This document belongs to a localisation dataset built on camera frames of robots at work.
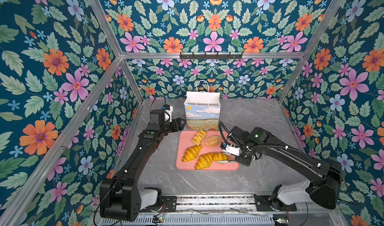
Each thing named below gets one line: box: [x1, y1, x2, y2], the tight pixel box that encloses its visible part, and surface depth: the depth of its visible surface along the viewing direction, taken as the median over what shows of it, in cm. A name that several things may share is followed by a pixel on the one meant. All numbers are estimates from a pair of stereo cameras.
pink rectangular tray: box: [176, 131, 240, 171], surface depth 89 cm
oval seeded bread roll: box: [204, 135, 222, 147], surface depth 93 cm
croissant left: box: [182, 144, 203, 162], surface depth 89 cm
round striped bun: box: [212, 151, 230, 163], surface depth 84 cm
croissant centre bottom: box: [194, 151, 222, 170], surface depth 86 cm
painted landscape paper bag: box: [183, 91, 221, 131], surface depth 91 cm
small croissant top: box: [192, 129, 207, 146], surface depth 95 cm
